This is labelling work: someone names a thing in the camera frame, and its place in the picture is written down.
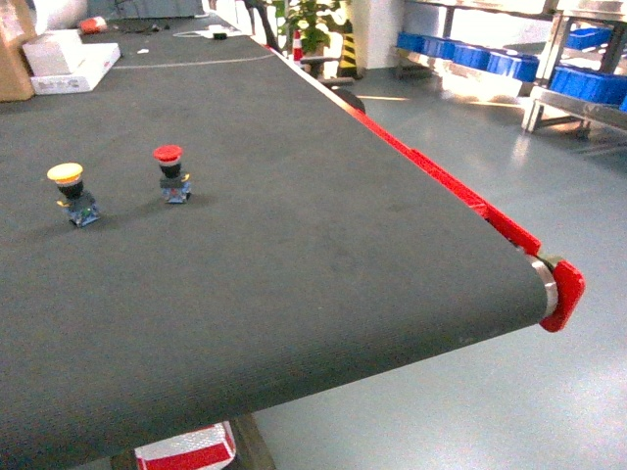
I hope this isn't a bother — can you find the white flat box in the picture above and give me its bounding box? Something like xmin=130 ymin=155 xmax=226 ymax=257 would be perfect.
xmin=30 ymin=43 xmax=121 ymax=95

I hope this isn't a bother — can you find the white small box on top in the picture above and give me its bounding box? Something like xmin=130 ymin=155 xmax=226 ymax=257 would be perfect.
xmin=23 ymin=29 xmax=86 ymax=76

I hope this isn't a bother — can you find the red white traffic cone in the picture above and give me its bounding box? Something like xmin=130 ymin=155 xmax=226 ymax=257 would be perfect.
xmin=292 ymin=30 xmax=303 ymax=68

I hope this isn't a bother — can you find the red conveyor end cap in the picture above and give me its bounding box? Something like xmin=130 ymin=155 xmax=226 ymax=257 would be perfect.
xmin=540 ymin=259 xmax=586 ymax=333

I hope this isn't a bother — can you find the red mushroom push button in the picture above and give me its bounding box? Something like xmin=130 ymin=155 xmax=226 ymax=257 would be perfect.
xmin=153 ymin=144 xmax=191 ymax=204

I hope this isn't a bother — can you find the large cardboard box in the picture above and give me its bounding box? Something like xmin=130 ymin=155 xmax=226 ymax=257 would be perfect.
xmin=1 ymin=0 xmax=36 ymax=103

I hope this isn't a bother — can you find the stainless steel shelf rack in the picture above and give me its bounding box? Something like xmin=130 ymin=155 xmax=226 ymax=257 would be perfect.
xmin=396 ymin=1 xmax=626 ymax=136

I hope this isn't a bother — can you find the yellow mushroom push button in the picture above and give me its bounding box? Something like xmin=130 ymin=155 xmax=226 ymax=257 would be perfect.
xmin=46 ymin=163 xmax=100 ymax=228

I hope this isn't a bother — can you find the green potted plant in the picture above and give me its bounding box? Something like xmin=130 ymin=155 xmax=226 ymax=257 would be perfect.
xmin=269 ymin=0 xmax=351 ymax=56

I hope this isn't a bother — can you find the red conveyor side rail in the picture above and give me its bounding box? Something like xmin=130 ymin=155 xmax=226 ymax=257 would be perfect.
xmin=263 ymin=45 xmax=542 ymax=256

